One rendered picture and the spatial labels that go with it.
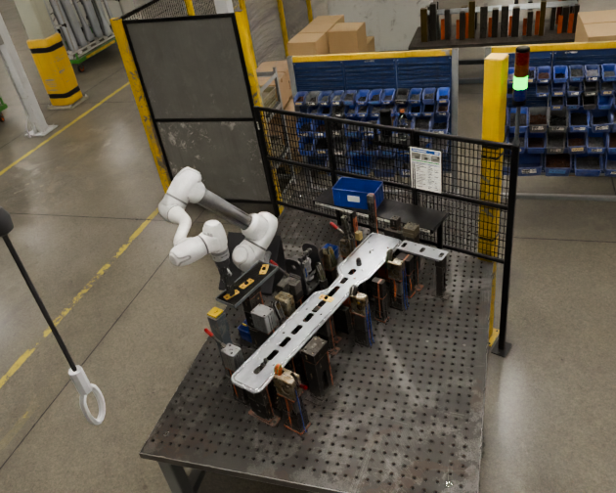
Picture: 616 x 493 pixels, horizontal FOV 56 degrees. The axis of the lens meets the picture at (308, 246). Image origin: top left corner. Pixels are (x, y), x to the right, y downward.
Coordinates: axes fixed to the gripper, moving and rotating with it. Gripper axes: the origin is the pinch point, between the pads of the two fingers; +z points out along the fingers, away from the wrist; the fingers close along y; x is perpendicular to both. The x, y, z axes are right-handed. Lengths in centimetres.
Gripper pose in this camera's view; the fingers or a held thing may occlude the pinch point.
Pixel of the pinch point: (230, 289)
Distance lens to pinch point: 307.8
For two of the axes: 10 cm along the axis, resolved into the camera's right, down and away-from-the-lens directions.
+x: 7.7, -4.5, 4.5
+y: 6.2, 3.8, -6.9
